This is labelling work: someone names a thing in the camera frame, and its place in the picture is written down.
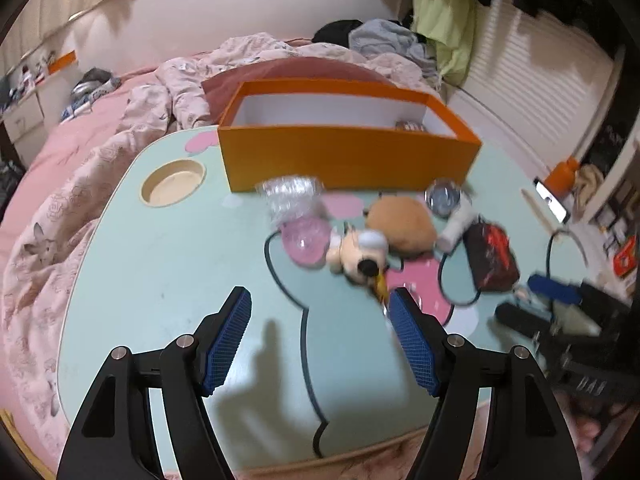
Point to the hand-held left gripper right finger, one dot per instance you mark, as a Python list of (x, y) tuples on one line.
[(415, 345)]

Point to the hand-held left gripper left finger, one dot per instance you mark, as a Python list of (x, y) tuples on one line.
[(225, 342)]

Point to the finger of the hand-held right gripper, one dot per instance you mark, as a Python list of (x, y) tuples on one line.
[(555, 287), (525, 322)]

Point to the small white object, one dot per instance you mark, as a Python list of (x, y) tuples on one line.
[(575, 320)]

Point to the dark red mahjong tile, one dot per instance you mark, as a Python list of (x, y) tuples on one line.
[(490, 260)]

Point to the white squeeze tube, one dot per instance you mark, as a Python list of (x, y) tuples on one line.
[(455, 227)]

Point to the brown plush toy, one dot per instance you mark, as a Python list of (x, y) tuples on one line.
[(400, 222)]

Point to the pink translucent capsule half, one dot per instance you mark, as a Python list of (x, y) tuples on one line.
[(305, 242)]

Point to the round silver blue case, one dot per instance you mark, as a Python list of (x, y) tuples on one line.
[(444, 197)]

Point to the clear crinkled plastic ball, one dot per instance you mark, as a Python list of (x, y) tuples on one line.
[(290, 197)]

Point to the orange cardboard box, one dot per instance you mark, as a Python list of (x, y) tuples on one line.
[(350, 160)]

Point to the small striped packet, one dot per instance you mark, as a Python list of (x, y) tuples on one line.
[(411, 125)]

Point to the person's right hand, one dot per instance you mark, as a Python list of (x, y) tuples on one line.
[(592, 427)]

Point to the red packet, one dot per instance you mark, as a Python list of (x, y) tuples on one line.
[(629, 257)]

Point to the smartphone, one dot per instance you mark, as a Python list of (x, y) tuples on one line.
[(550, 200)]

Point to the beige cloth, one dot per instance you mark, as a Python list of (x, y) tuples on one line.
[(590, 185)]

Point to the orange bottle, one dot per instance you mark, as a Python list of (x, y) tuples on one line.
[(562, 177)]

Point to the white slatted panel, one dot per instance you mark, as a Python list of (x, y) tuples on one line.
[(540, 70)]

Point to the pink bed sheet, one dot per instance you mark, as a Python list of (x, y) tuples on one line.
[(75, 145)]

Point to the patterned clothing pile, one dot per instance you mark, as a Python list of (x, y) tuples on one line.
[(90, 92)]

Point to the yellow-green cloth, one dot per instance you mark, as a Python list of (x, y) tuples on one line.
[(445, 25)]

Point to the pile of clothes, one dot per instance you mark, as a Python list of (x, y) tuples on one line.
[(390, 42)]

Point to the white drawer cabinet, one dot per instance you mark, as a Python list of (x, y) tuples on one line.
[(22, 117)]

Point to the black garment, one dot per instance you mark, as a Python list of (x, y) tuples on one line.
[(337, 32)]

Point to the white padded headboard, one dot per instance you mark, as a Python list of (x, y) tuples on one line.
[(200, 20)]

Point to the orange cardboard piece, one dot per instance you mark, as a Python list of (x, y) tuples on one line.
[(62, 61)]

